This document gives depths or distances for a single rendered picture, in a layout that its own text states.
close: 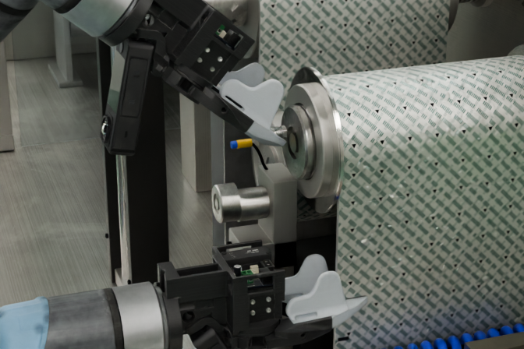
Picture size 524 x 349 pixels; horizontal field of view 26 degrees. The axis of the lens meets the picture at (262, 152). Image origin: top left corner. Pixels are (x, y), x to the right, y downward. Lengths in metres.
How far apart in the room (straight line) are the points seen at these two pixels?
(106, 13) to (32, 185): 0.95
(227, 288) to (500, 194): 0.30
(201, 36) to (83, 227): 0.78
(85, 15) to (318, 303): 0.36
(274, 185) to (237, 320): 0.15
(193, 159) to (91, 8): 0.87
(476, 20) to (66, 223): 0.72
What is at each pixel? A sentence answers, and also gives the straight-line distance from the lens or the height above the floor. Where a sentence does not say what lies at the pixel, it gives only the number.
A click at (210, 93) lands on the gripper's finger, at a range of 1.06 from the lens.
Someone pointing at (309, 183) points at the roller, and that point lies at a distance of 1.13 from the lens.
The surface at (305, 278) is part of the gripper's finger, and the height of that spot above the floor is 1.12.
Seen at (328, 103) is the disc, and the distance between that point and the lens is 1.08.
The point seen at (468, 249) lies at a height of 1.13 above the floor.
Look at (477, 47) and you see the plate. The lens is 1.49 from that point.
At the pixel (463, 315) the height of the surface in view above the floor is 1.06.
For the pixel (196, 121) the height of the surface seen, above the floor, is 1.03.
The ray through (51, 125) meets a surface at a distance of 2.11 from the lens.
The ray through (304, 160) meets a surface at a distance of 1.10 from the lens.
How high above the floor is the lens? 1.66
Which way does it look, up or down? 22 degrees down
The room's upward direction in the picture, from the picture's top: straight up
